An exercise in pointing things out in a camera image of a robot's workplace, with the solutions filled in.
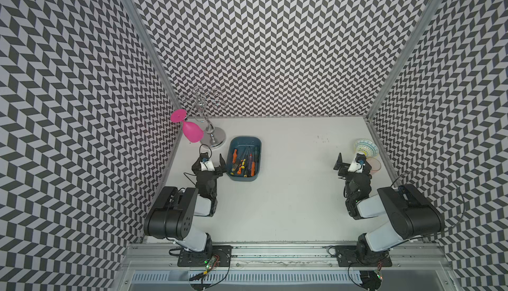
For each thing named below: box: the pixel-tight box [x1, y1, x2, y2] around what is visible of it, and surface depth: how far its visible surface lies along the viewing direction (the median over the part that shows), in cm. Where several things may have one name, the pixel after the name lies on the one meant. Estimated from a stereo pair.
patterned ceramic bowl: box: [353, 138, 380, 159], surface depth 104 cm
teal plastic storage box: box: [226, 136, 262, 182], surface depth 100 cm
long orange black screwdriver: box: [250, 150, 256, 177], surface depth 96 cm
